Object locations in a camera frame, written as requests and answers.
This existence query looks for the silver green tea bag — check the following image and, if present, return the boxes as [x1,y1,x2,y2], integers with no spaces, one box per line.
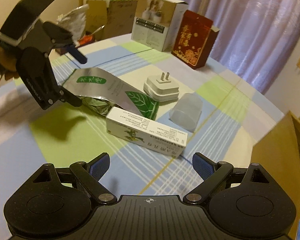
[63,67,159,120]

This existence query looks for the white ointment box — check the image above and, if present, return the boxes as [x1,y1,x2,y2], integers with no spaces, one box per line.
[106,107,187,158]

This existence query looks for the person's left hand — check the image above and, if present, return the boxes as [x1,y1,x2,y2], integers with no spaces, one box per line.
[0,46,18,77]

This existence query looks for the checked pastel tablecloth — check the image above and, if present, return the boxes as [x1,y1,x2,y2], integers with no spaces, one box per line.
[0,35,283,239]

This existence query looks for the translucent plastic cup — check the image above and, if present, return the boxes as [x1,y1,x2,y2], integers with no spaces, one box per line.
[169,93,203,132]

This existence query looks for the brown cardboard box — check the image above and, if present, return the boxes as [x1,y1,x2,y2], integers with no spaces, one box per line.
[251,112,300,239]

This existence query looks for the white humidifier product box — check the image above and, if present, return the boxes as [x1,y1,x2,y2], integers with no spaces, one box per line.
[131,0,189,51]

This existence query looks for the white power adapter plug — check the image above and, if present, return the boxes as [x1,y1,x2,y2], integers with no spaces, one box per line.
[143,72,179,102]

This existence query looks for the red gold gift box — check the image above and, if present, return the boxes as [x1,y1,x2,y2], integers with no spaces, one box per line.
[171,10,219,69]

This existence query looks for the purple sheer curtain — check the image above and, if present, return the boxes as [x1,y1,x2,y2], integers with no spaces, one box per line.
[183,0,300,93]

